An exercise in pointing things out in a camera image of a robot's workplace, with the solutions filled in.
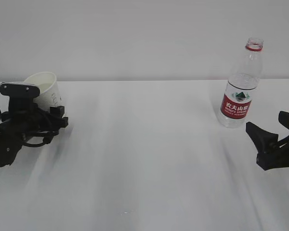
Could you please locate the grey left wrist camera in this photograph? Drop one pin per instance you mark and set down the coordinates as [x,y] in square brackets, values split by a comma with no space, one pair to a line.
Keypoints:
[21,95]

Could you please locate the white paper cup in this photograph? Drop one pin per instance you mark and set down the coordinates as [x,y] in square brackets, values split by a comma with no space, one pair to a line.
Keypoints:
[49,96]

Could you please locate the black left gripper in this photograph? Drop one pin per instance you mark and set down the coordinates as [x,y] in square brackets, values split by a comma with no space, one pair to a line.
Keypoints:
[48,122]

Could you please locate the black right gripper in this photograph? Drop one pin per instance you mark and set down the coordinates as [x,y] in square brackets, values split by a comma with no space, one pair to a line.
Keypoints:
[272,154]

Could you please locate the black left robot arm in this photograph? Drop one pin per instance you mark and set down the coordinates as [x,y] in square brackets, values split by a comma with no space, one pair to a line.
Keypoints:
[32,129]

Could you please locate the Nongfu Spring water bottle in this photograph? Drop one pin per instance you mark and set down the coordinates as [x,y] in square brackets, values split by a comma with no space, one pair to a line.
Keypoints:
[241,85]

